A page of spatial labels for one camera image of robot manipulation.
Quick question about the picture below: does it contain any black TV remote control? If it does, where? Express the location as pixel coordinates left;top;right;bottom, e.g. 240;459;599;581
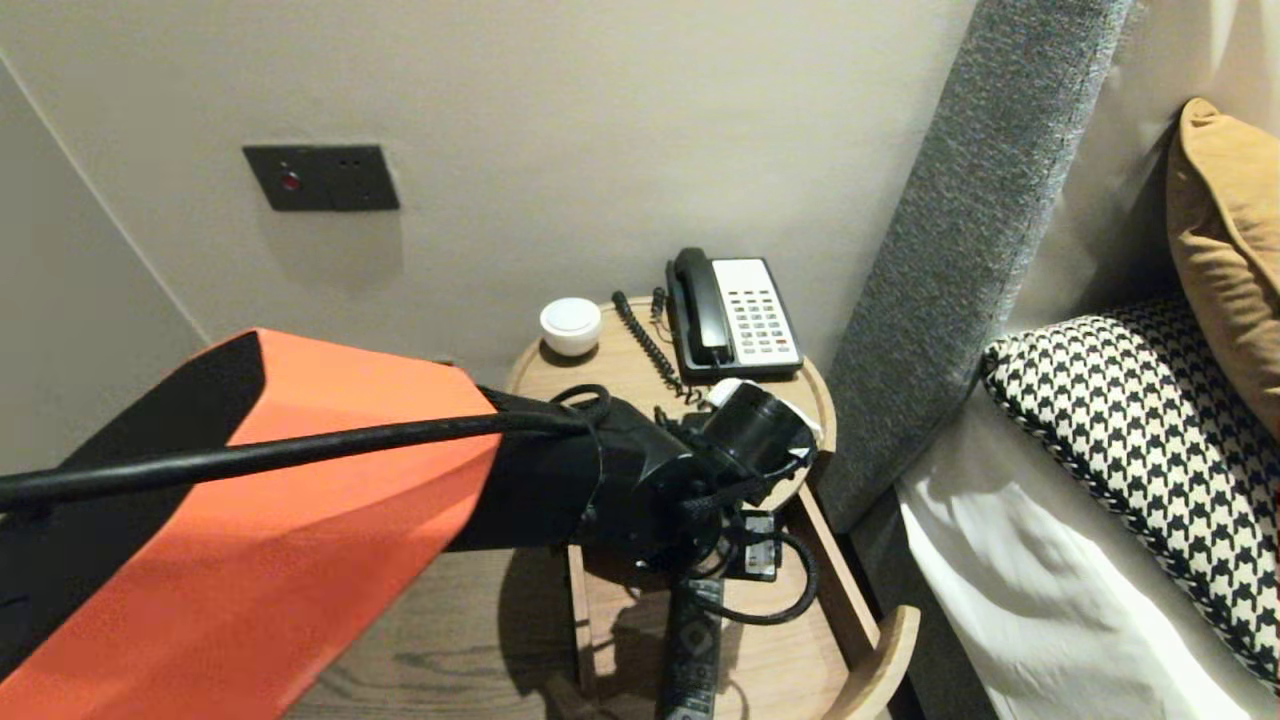
655;578;727;720

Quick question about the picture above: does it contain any curved-front wooden drawer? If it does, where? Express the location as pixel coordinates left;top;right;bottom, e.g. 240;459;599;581
548;485;921;720

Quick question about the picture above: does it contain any round wooden nightstand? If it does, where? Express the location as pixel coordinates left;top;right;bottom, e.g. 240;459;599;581
505;300;837;561

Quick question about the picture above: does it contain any black and white telephone base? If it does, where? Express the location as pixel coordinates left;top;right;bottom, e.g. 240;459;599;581
666;257;804;382

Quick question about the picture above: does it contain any black telephone handset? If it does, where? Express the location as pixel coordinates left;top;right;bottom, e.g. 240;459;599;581
674;247;733;366

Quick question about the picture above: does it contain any white round puck device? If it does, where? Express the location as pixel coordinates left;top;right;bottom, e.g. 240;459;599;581
540;297;603;357

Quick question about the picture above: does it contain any white bed sheet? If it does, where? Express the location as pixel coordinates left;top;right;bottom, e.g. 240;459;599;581
895;385;1280;720

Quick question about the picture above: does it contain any grey upholstered headboard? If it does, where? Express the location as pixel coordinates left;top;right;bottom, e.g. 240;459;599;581
818;0;1136;534

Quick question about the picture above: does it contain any black white houndstooth pillow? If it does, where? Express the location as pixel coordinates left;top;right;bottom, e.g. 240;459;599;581
978;295;1280;689

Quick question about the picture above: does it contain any mustard brown cushion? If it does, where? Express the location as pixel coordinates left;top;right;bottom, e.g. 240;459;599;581
1165;98;1280;441

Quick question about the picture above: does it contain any grey upholstered bed frame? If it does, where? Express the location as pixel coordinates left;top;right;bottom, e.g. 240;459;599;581
850;490;1001;720

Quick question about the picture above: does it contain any black coiled telephone cord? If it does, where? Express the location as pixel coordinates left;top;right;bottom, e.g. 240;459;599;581
612;286;736;406

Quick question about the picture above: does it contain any dark wall switch panel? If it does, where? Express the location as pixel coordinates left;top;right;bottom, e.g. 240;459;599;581
243;144;401;211

